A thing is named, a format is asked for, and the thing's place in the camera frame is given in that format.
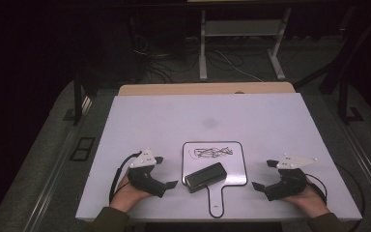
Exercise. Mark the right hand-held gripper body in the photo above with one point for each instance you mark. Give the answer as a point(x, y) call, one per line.
point(286, 185)

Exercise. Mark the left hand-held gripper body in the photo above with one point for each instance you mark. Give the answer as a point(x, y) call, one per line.
point(145, 182)

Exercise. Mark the person's left hand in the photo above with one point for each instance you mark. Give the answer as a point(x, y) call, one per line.
point(127, 195)

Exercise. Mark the person's right hand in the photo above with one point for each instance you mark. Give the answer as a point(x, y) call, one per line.
point(309, 199)

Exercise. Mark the black whiteboard eraser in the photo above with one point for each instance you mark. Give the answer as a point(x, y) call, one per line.
point(206, 177)

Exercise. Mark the wooden table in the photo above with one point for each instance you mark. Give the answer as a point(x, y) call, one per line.
point(206, 88)

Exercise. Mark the black metal stand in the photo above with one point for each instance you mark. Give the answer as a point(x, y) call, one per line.
point(344, 103)
point(77, 103)

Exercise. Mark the white metal stand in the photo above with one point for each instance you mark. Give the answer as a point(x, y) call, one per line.
point(238, 28)

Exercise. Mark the black floor frame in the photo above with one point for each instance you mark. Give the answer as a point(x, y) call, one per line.
point(82, 149)

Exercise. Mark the metal floor rail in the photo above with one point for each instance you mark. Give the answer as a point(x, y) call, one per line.
point(51, 180)
point(364, 154)

